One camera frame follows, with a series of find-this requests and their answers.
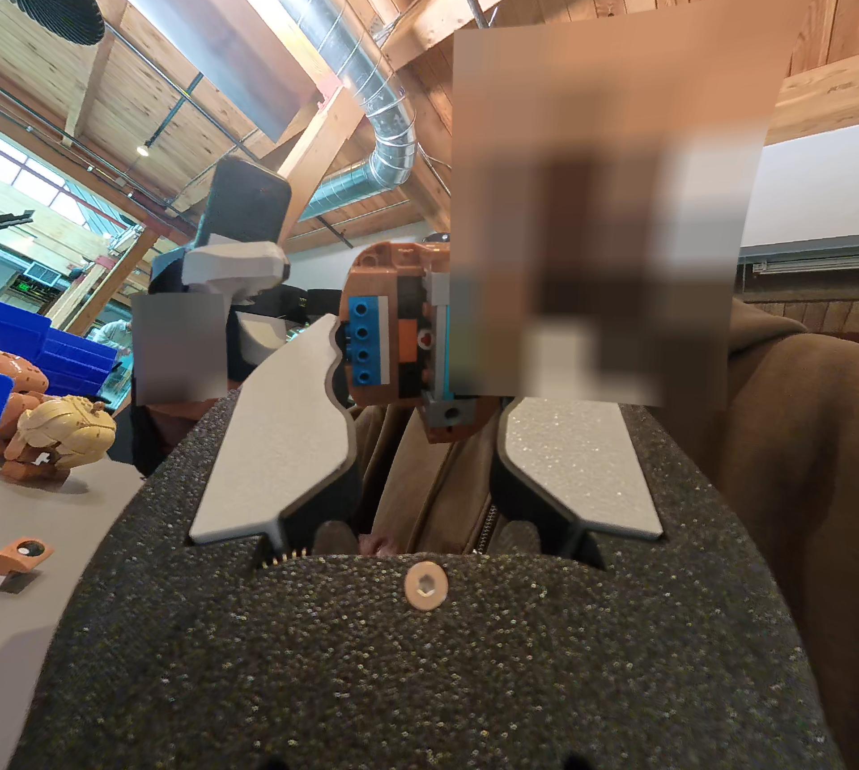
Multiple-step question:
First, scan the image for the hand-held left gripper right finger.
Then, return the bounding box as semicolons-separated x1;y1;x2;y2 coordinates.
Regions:
497;396;664;541

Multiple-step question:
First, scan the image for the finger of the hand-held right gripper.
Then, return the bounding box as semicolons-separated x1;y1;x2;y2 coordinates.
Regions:
238;317;289;368

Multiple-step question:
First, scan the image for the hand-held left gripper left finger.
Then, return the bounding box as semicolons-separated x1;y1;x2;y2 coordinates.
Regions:
190;314;357;546

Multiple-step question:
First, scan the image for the brown lego head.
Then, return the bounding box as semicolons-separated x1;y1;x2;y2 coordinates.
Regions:
339;240;501;444

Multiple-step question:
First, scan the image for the brown lego body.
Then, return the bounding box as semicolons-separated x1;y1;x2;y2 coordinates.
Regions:
0;351;118;484

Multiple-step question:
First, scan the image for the brown lego eye piece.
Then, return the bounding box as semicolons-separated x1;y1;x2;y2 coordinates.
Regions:
0;537;55;576

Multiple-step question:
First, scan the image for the wooden beam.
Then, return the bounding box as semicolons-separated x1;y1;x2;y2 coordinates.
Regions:
278;86;366;241

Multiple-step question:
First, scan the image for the person's brown zip jacket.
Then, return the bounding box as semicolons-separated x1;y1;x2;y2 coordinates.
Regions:
356;297;859;751

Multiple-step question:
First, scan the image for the large silver air duct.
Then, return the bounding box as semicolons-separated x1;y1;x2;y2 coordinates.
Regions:
255;0;417;221

